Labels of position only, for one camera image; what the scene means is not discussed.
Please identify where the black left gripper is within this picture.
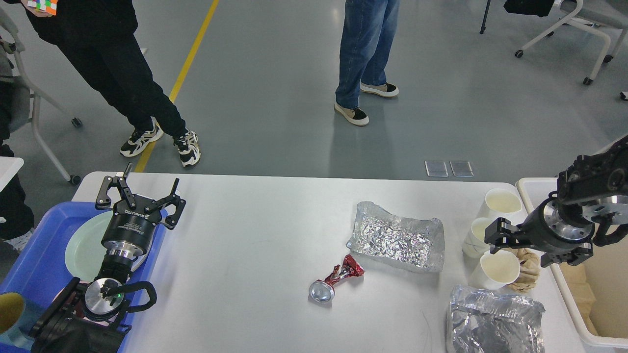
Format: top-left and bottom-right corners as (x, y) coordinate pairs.
(95, 163), (187, 258)

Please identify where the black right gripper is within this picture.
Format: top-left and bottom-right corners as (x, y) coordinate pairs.
(484, 199), (595, 268)

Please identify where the brown paper bag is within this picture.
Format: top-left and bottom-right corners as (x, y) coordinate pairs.
(559, 263), (598, 336)

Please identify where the large white paper cup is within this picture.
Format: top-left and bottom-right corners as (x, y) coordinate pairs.
(469, 250), (520, 290)

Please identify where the green plate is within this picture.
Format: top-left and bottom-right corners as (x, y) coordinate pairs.
(65, 212), (154, 281)

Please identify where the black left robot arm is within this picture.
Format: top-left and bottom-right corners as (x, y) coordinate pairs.
(29, 167), (186, 353)

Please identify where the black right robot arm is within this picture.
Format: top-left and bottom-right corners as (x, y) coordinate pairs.
(484, 137), (628, 268)

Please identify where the crumpled beige paper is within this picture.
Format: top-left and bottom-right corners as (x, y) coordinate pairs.
(503, 248), (541, 294)

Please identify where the small clear plastic cup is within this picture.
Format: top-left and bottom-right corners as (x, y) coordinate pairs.
(461, 217), (495, 259)

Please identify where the white plastic bin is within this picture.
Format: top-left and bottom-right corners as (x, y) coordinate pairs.
(515, 177), (628, 350)

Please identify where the silver plastic bag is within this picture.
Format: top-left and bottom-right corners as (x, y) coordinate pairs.
(445, 285), (545, 353)

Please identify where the clear floor plate right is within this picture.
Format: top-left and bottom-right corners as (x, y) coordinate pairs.
(449, 160), (474, 178)

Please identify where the clear floor plate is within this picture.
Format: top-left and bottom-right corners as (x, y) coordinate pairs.
(449, 160), (474, 178)
(424, 160), (449, 178)

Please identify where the crumpled aluminium foil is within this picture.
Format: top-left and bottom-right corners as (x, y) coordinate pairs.
(346, 201), (445, 273)

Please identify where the blue plastic tray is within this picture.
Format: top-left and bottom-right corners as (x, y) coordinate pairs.
(1, 202), (166, 353)

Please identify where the seated person at left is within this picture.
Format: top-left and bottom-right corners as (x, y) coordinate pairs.
(0, 49), (34, 254)

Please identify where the clear floor plate left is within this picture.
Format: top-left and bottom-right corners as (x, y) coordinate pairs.
(424, 160), (449, 178)

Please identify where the person in black clothes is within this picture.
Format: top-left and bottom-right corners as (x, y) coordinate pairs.
(21, 0), (202, 167)

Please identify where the dark blue mug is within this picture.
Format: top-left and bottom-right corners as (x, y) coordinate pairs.
(0, 292), (45, 350)

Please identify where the crushed red can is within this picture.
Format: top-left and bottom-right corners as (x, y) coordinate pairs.
(308, 254), (365, 304)

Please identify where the white office chair left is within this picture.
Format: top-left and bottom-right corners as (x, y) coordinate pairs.
(0, 10), (81, 185)

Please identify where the white office chair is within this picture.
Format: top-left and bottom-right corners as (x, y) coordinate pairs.
(0, 10), (81, 185)
(480, 0), (628, 87)

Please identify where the colourful puzzle cube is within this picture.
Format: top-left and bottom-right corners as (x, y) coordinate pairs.
(26, 0), (58, 16)

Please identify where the white office chair right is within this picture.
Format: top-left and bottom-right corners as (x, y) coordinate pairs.
(480, 0), (628, 87)

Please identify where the person in blue jeans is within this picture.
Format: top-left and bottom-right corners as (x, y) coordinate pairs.
(334, 0), (401, 126)

